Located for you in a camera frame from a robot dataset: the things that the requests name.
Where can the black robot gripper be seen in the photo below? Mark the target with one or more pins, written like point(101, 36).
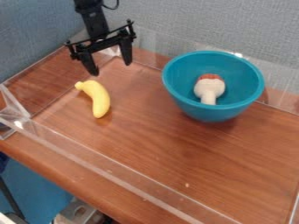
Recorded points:
point(101, 37)

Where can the yellow toy banana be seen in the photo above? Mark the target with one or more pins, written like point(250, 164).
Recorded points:
point(98, 93)

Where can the blue plastic bowl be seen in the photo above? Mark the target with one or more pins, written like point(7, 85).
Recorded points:
point(244, 79)

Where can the white red toy mushroom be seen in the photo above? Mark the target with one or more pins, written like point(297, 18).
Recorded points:
point(209, 88)

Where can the clear acrylic table barrier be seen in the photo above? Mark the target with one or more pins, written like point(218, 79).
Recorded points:
point(146, 164)

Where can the grey metal bracket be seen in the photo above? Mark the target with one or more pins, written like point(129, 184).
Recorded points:
point(79, 213)

